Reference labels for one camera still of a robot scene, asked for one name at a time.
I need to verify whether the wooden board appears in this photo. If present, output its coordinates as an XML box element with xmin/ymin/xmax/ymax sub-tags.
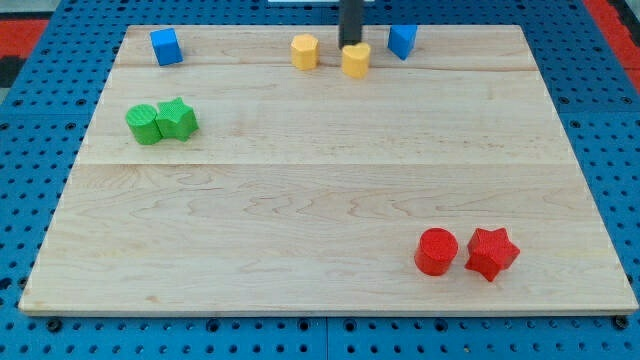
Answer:
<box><xmin>19</xmin><ymin>25</ymin><xmax>638</xmax><ymax>317</ymax></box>

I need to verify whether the green cylinder block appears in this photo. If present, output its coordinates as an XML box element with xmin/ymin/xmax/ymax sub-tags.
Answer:
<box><xmin>125</xmin><ymin>104</ymin><xmax>162</xmax><ymax>145</ymax></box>

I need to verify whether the yellow heart block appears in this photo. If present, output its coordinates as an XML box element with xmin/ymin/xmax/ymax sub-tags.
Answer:
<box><xmin>341</xmin><ymin>42</ymin><xmax>371</xmax><ymax>79</ymax></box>

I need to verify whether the red cylinder block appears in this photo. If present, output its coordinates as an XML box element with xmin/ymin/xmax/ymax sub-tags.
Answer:
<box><xmin>414</xmin><ymin>228</ymin><xmax>459</xmax><ymax>276</ymax></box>

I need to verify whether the red star block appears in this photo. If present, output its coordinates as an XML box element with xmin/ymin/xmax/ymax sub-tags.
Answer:
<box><xmin>465</xmin><ymin>227</ymin><xmax>520</xmax><ymax>282</ymax></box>

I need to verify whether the yellow hexagon block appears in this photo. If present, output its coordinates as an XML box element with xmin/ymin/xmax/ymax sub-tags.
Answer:
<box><xmin>290</xmin><ymin>33</ymin><xmax>319</xmax><ymax>71</ymax></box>

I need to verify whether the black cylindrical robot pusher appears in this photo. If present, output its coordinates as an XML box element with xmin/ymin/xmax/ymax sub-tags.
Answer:
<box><xmin>338</xmin><ymin>0</ymin><xmax>364</xmax><ymax>49</ymax></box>

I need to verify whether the blue triangle block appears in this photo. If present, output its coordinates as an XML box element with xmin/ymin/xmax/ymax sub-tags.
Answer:
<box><xmin>387</xmin><ymin>24</ymin><xmax>418</xmax><ymax>60</ymax></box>

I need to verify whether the green star block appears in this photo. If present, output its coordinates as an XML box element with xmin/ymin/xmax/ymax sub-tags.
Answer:
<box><xmin>156</xmin><ymin>97</ymin><xmax>199</xmax><ymax>141</ymax></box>

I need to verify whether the blue cube block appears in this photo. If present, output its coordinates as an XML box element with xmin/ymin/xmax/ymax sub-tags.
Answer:
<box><xmin>150</xmin><ymin>28</ymin><xmax>183</xmax><ymax>66</ymax></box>

